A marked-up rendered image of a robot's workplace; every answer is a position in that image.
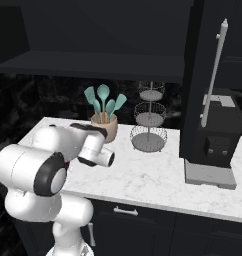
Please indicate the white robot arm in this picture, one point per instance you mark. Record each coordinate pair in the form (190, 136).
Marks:
(26, 166)

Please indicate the dark upper cabinet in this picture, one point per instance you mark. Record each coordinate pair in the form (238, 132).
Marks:
(93, 63)

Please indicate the dark open cabinet door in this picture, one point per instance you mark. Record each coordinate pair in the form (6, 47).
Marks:
(192, 83)

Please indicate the dark lower cabinet door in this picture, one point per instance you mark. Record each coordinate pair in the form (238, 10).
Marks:
(126, 241)

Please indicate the dark panelled cabinet door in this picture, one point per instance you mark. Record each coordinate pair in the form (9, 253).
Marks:
(236, 71)

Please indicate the beige utensil pot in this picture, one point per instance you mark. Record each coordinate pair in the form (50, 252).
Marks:
(111, 130)

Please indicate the small teal spoon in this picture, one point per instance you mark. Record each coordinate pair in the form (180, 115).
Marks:
(110, 106)

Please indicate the teal solid spatula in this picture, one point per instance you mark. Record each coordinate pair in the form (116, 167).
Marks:
(121, 100)

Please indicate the large teal spoon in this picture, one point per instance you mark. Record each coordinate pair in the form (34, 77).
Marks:
(103, 90)

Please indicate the teal slotted spatula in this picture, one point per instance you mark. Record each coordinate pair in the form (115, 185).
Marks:
(90, 95)

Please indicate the black coffee machine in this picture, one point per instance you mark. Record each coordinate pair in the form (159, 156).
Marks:
(219, 133)

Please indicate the dark wide drawer front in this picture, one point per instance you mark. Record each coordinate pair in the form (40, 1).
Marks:
(213, 230)

